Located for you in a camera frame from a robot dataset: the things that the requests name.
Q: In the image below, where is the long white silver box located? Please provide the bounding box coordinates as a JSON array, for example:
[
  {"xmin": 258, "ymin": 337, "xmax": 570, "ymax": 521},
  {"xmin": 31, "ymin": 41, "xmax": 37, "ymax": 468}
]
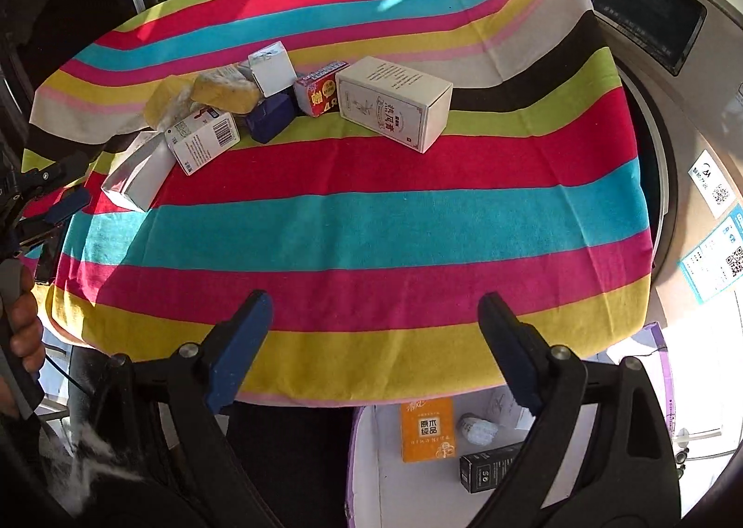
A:
[{"xmin": 101, "ymin": 132, "xmax": 175, "ymax": 212}]

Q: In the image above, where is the white barcode medicine box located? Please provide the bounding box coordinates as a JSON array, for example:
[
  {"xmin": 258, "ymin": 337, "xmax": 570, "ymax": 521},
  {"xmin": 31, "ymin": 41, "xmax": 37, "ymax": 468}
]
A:
[{"xmin": 165, "ymin": 105, "xmax": 241, "ymax": 176}]

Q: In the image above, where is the person's left hand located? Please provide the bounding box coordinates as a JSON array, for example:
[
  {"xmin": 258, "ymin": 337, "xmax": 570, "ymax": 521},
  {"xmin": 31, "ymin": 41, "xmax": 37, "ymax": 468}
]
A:
[{"xmin": 0, "ymin": 265, "xmax": 47, "ymax": 419}]

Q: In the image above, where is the black box in bin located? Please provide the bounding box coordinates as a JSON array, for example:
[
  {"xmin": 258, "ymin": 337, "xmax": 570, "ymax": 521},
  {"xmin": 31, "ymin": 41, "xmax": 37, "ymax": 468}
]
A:
[{"xmin": 460, "ymin": 443, "xmax": 521, "ymax": 494}]

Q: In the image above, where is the white crumpled packet in bin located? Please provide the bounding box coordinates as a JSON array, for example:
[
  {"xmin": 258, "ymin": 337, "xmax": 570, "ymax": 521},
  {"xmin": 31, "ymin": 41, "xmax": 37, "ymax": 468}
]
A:
[{"xmin": 457, "ymin": 414, "xmax": 499, "ymax": 448}]

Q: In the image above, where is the yellow sponge cloth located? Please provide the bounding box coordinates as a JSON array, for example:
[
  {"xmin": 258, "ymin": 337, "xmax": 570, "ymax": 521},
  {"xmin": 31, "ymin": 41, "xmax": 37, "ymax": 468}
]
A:
[{"xmin": 142, "ymin": 65, "xmax": 262, "ymax": 130}]

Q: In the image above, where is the orange box in bin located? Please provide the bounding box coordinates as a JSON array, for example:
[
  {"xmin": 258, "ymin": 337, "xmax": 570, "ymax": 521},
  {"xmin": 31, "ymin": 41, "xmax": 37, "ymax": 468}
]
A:
[{"xmin": 399, "ymin": 397, "xmax": 456, "ymax": 464}]

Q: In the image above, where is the white storage bin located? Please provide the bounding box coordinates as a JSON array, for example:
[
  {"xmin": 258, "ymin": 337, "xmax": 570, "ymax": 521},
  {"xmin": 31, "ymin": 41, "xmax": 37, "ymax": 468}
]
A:
[{"xmin": 346, "ymin": 386, "xmax": 597, "ymax": 527}]

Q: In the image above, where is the dark blue small box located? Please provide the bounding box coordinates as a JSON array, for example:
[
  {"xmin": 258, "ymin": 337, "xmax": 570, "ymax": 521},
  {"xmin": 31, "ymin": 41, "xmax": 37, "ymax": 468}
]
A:
[{"xmin": 244, "ymin": 91, "xmax": 296, "ymax": 144}]

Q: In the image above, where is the small white cube box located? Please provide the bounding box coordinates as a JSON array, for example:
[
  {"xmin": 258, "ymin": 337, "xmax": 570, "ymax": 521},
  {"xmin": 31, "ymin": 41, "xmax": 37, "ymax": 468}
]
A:
[{"xmin": 248, "ymin": 41, "xmax": 297, "ymax": 98}]

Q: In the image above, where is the red yellow small box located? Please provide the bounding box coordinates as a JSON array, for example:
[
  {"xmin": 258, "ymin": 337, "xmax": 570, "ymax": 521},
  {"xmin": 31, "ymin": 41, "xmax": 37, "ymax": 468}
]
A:
[{"xmin": 293, "ymin": 61, "xmax": 349, "ymax": 118}]

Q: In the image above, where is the striped colourful tablecloth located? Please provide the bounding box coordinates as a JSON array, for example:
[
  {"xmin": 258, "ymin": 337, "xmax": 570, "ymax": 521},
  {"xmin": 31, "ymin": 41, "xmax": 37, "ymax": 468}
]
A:
[{"xmin": 23, "ymin": 0, "xmax": 652, "ymax": 406}]

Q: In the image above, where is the large white medicine box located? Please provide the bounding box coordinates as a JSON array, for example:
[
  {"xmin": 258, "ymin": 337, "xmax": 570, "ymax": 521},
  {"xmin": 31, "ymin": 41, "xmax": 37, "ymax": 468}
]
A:
[{"xmin": 335, "ymin": 56, "xmax": 453, "ymax": 153}]

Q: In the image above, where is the white washing machine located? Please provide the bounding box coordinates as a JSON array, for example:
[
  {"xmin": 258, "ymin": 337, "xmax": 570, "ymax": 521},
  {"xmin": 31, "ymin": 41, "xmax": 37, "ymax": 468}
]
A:
[{"xmin": 591, "ymin": 0, "xmax": 742, "ymax": 333}]

